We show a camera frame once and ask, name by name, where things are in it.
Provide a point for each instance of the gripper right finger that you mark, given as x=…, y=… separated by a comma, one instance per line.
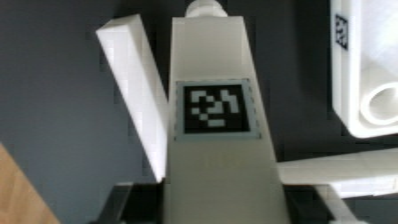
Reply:
x=338, y=208

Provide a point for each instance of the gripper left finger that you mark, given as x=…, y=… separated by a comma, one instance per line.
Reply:
x=110, y=214

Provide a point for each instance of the white desk leg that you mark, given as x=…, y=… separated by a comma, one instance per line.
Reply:
x=222, y=186
x=124, y=45

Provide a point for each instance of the white desk top tray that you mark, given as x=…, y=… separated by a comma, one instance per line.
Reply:
x=364, y=65

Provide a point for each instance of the white front fence bar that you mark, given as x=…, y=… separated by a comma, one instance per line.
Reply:
x=359, y=173

